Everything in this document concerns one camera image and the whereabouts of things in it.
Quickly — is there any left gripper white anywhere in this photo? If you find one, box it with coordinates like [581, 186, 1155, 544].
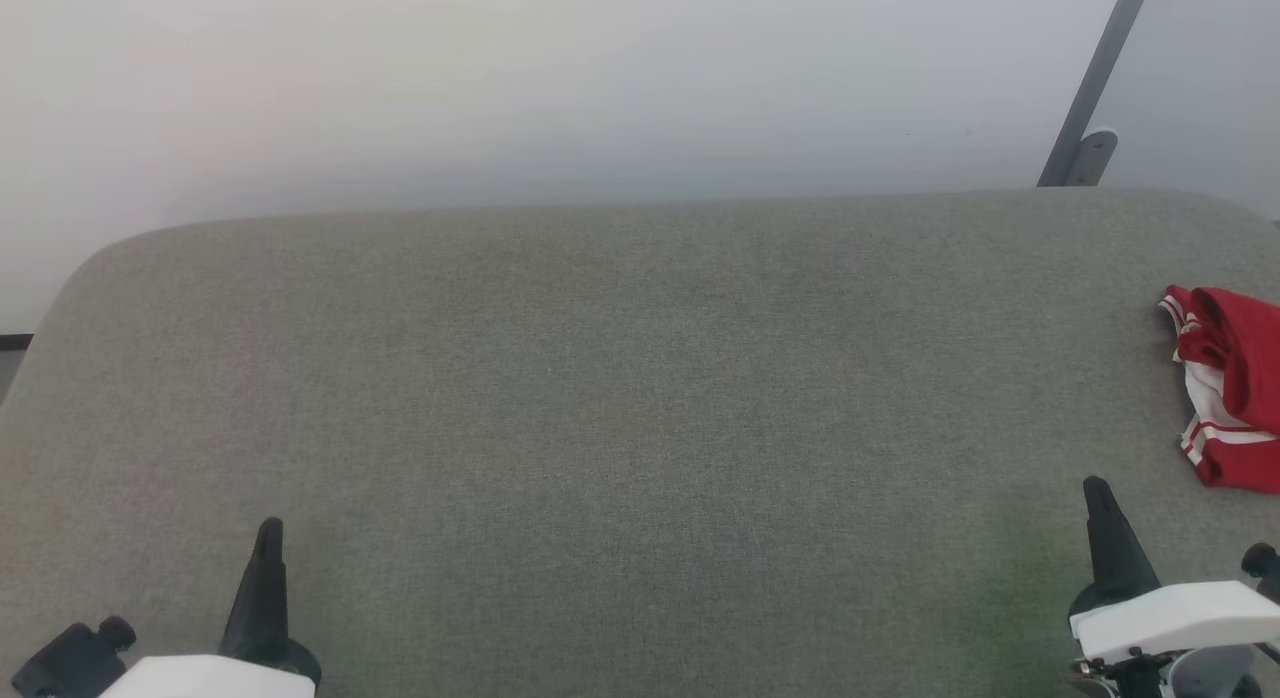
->
[100, 518, 323, 698]

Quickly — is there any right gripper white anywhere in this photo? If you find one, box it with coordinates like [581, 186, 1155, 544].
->
[1068, 476, 1280, 674]

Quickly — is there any red white jersey shirt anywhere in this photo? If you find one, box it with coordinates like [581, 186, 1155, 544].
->
[1158, 285, 1280, 494]

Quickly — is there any grey fabric sofa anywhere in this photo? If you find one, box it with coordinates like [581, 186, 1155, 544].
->
[0, 186, 1280, 698]

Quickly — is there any grey metal wall bar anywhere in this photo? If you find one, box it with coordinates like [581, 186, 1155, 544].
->
[1037, 0, 1156, 187]

